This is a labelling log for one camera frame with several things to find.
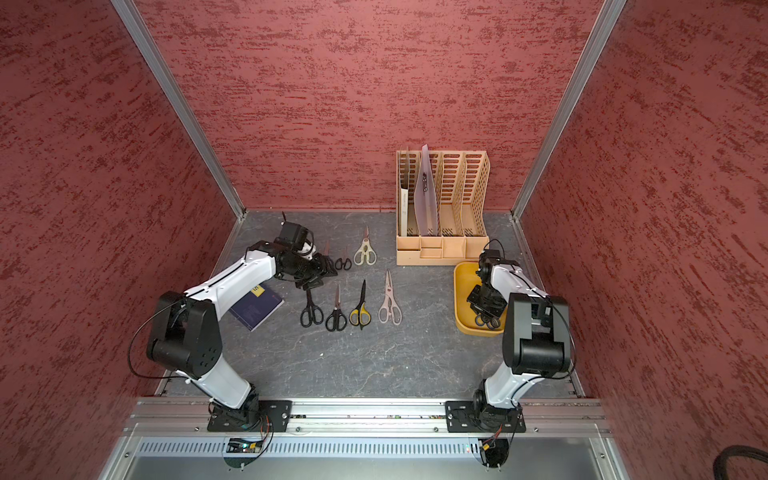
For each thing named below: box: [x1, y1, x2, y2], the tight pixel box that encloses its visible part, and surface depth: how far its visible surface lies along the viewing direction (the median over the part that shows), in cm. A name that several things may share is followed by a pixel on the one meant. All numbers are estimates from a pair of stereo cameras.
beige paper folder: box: [400, 188, 409, 237], surface depth 94 cm
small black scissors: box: [335, 246, 352, 270], surface depth 107 cm
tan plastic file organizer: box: [396, 150, 491, 266], surface depth 105 cm
